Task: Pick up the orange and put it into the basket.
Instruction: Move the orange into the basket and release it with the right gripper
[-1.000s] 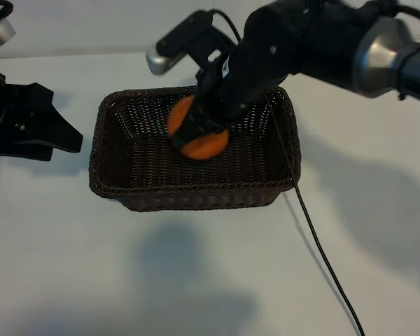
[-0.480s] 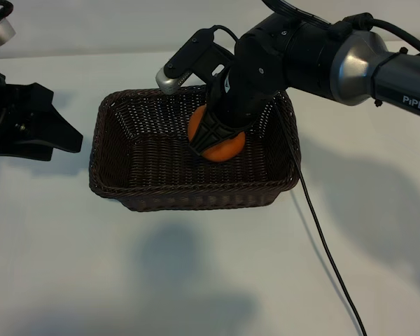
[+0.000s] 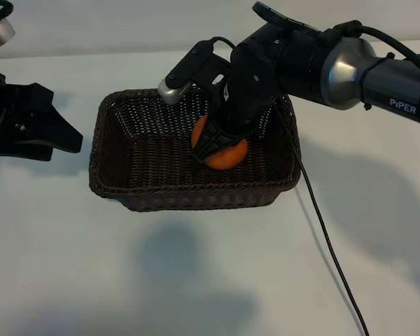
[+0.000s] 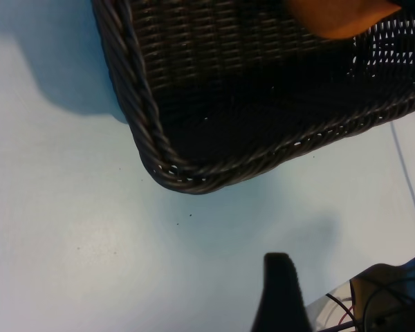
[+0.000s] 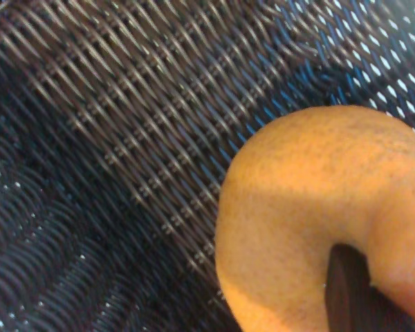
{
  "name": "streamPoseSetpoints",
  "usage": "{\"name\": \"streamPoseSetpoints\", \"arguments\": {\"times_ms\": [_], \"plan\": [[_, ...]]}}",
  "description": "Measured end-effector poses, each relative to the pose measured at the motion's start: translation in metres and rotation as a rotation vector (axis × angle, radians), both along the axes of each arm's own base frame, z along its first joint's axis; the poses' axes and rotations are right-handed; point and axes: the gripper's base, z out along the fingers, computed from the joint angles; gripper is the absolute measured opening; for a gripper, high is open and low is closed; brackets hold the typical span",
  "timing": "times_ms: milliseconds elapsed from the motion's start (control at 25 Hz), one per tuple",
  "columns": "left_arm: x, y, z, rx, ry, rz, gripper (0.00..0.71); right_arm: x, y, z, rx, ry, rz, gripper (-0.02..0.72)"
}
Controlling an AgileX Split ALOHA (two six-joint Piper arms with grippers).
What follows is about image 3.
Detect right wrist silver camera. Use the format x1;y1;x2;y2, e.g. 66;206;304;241
157;78;194;105

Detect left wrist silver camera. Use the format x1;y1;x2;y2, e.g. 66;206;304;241
0;15;17;55

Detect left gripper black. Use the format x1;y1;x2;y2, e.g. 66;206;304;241
0;68;85;162

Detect thin black cable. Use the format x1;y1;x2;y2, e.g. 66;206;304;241
286;134;371;336

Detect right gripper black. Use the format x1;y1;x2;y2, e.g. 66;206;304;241
191;39;285;166

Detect right camera black bracket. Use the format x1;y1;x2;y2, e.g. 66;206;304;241
169;37;232;95

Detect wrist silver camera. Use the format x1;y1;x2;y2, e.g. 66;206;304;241
0;15;17;55
157;78;194;105

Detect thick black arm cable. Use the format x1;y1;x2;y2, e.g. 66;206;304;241
321;20;420;76

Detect orange with knobby stem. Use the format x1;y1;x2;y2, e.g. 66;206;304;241
190;115;249;172

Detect dark brown wicker basket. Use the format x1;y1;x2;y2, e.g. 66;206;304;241
88;87;304;213

